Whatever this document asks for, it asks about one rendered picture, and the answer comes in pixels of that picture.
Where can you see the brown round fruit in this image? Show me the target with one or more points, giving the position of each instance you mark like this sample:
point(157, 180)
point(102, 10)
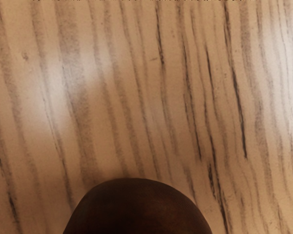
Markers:
point(136, 209)

